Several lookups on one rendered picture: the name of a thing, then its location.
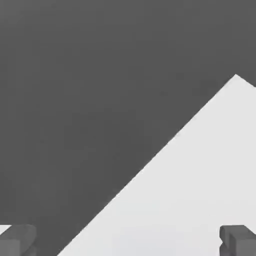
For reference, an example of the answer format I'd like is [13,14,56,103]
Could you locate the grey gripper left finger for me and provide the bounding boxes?
[0,224,37,256]

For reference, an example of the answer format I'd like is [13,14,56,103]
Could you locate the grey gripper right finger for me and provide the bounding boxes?
[219,224,256,256]

